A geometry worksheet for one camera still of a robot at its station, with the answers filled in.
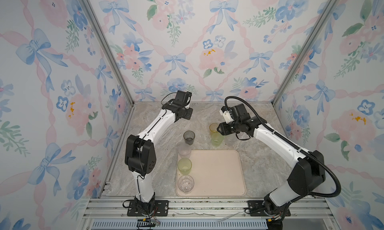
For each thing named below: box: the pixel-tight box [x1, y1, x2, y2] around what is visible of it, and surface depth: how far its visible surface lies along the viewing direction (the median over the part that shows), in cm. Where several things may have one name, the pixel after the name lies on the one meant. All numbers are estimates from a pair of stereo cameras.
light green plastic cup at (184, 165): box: [177, 158, 192, 176], surface depth 85 cm
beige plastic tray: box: [176, 149, 247, 197], surface depth 85 cm
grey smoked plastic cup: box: [183, 130, 196, 145], surface depth 98 cm
